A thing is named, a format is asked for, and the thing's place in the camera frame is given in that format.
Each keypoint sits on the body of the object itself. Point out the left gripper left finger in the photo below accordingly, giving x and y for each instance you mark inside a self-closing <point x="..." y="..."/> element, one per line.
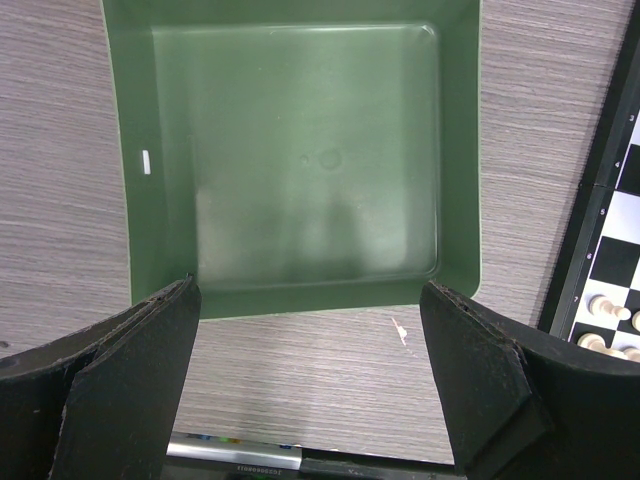
<point x="101" y="402"/>

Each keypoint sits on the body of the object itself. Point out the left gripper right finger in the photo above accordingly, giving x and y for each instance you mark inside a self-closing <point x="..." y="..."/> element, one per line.
<point x="519" y="403"/>

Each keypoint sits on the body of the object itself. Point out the black white chessboard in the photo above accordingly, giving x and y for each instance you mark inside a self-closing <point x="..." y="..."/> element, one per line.
<point x="600" y="251"/>

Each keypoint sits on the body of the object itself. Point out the white chess piece cluster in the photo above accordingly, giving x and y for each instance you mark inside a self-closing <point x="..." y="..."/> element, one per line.
<point x="613" y="330"/>

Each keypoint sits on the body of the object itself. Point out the green plastic tray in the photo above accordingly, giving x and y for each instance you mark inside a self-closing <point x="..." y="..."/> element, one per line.
<point x="297" y="156"/>

